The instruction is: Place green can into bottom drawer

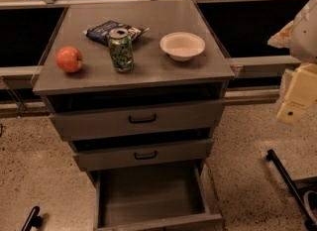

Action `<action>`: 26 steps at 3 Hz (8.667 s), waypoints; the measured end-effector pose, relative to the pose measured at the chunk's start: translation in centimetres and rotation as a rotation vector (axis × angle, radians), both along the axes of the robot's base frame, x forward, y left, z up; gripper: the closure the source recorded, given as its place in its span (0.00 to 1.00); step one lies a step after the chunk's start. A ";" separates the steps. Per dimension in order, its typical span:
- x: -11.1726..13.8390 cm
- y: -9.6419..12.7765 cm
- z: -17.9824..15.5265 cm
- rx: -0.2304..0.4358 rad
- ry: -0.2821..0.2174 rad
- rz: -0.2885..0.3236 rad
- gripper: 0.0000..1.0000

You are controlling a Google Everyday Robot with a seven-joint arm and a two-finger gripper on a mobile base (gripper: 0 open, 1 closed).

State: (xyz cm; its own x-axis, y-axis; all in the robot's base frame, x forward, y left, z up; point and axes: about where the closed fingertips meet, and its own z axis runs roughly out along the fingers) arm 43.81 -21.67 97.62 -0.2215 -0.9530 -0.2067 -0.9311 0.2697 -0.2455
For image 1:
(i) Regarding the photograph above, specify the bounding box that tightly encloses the white paper bowl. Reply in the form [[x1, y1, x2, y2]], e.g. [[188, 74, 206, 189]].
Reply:
[[159, 32, 205, 61]]

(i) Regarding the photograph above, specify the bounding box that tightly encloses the red apple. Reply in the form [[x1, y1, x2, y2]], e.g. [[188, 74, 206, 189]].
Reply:
[[55, 46, 83, 73]]

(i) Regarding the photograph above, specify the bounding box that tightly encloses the grey open bottom drawer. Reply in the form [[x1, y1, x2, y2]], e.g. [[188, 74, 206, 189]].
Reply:
[[93, 161, 222, 231]]

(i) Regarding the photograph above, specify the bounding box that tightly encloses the grey metal railing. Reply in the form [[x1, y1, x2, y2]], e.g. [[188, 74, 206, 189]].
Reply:
[[1, 0, 301, 115]]

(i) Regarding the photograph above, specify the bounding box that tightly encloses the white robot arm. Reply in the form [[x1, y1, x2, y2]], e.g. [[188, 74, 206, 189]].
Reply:
[[267, 0, 317, 124]]

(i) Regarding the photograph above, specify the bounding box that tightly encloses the green soda can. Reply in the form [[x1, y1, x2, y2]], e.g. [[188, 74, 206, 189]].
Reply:
[[108, 28, 134, 72]]

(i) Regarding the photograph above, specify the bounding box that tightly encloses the grey top drawer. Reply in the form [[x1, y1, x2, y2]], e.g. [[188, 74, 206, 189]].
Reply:
[[50, 100, 224, 141]]

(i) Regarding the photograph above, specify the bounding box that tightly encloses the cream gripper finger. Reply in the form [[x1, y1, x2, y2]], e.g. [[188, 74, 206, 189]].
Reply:
[[267, 21, 293, 49], [276, 63, 317, 124]]

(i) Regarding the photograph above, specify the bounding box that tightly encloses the grey middle drawer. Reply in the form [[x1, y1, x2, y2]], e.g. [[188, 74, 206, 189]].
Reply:
[[73, 139, 213, 172]]

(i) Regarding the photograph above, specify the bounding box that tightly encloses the black base leg left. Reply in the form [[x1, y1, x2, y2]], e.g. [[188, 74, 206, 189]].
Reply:
[[21, 206, 43, 231]]

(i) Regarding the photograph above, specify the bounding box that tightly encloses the blue chip bag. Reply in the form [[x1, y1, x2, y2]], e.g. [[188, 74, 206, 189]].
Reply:
[[83, 21, 148, 46]]

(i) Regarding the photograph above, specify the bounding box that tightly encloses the grey metal drawer cabinet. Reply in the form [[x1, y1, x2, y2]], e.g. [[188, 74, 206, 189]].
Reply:
[[32, 0, 236, 231]]

